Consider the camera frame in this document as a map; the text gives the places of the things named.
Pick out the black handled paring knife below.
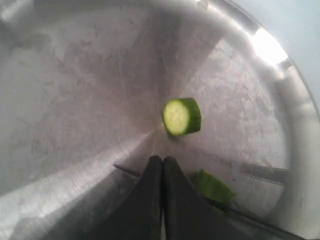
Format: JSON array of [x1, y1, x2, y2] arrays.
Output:
[[112, 163, 306, 240]]

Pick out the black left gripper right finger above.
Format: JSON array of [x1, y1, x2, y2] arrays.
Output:
[[162, 156, 250, 240]]

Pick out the dark green object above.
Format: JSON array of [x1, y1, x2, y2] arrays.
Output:
[[190, 169, 236, 207]]

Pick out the green vegetable piece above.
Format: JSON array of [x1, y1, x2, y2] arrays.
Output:
[[163, 97, 202, 136]]

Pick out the round stainless steel plate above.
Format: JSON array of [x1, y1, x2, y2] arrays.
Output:
[[0, 0, 320, 240]]

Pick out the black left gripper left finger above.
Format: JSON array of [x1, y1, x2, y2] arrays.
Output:
[[82, 155, 163, 240]]

